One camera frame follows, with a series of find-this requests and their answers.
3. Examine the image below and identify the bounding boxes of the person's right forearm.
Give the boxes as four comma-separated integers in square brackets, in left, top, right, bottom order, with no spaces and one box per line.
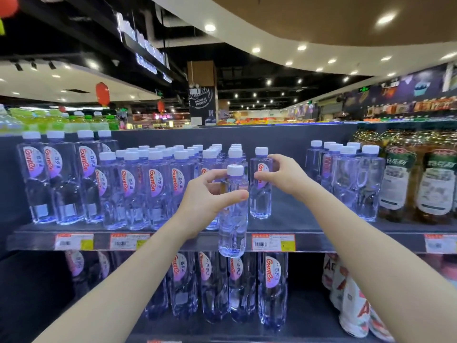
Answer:
[301,183,457,343]

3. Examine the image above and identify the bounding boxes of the large clear water bottle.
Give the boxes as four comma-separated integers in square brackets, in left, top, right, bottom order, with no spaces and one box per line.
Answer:
[42,130,86,225]
[96,130,120,154]
[16,131,56,224]
[73,130,105,224]

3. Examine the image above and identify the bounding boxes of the dark grey metal shelf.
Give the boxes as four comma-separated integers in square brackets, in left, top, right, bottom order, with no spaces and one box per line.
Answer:
[0,121,457,343]

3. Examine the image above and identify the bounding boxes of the purple wall mural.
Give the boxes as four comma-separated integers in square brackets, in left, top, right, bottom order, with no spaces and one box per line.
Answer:
[342,63,457,108]

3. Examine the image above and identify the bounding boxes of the group of small water bottles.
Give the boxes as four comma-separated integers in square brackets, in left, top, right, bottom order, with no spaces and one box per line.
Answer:
[98,143,249,232]

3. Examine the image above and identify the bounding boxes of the person's left hand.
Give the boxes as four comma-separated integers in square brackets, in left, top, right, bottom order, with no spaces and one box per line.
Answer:
[175,169,250,242]

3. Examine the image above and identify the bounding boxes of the row of yellow green bottles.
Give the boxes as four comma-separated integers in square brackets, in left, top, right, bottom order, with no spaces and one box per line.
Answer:
[0,103,120,134]

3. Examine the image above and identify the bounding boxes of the brown square pillar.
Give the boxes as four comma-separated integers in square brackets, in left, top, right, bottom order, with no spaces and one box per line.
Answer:
[187,60,218,126]

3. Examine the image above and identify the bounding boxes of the black chalkboard sign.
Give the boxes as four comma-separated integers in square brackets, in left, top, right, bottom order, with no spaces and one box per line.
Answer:
[188,86,217,126]

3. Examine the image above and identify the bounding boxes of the big red paper lantern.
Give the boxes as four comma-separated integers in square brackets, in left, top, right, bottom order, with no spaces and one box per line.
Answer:
[0,0,19,35]

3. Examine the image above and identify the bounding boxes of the illuminated store sign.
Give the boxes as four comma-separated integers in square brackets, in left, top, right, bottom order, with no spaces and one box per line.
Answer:
[116,12,173,84]

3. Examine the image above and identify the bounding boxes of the medium red paper lantern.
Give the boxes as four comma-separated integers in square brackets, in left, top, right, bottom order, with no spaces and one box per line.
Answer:
[95,81,110,107]

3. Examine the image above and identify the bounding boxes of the distant store displays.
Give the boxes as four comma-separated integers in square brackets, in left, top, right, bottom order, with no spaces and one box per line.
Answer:
[128,109,361,126]

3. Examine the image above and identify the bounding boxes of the group of large water bottles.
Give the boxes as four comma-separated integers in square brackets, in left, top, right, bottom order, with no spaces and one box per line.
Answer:
[64,250,289,331]
[305,140,386,222]

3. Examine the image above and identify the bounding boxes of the group of recessed ceiling lights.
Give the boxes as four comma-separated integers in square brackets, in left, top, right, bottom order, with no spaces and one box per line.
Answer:
[0,12,457,111]

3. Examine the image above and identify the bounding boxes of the group of white pink bottles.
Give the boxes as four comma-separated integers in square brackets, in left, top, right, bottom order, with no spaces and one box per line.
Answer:
[321,252,457,342]

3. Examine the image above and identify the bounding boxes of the group of amber liquid bottles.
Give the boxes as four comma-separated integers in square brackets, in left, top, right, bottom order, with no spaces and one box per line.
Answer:
[351,130,457,225]

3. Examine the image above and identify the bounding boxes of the person's right hand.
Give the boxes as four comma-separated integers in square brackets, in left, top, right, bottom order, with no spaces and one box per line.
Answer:
[253,153,315,204]

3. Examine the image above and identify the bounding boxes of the person's left forearm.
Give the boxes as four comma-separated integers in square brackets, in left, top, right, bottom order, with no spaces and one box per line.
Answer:
[32,217,200,343]

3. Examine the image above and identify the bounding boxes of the small clear water bottle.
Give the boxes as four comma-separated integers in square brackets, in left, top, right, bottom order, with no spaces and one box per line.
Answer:
[249,147,274,220]
[218,164,249,258]

